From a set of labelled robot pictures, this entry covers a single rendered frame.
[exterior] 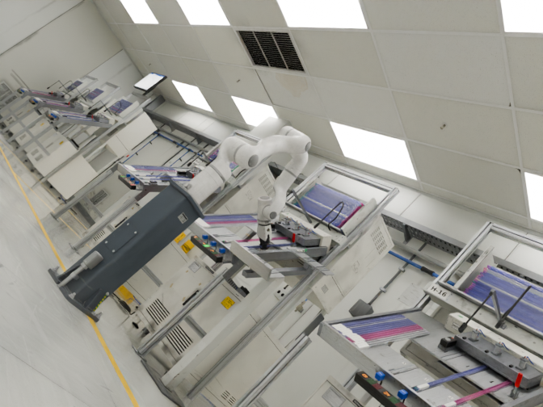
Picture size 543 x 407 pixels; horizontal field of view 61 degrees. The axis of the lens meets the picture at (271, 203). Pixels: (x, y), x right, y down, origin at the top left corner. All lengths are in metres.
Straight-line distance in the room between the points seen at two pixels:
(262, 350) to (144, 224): 1.29
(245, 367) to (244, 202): 1.76
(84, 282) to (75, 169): 4.96
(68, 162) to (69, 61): 4.40
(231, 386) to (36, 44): 8.98
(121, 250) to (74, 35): 9.13
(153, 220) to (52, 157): 4.87
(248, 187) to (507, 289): 2.53
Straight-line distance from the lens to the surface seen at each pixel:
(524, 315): 2.50
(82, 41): 11.16
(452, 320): 2.51
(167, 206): 2.27
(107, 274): 2.26
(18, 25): 10.94
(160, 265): 4.20
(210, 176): 2.33
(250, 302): 2.50
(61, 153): 7.05
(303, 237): 3.00
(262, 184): 4.42
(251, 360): 3.14
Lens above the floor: 0.37
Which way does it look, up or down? 15 degrees up
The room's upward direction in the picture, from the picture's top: 48 degrees clockwise
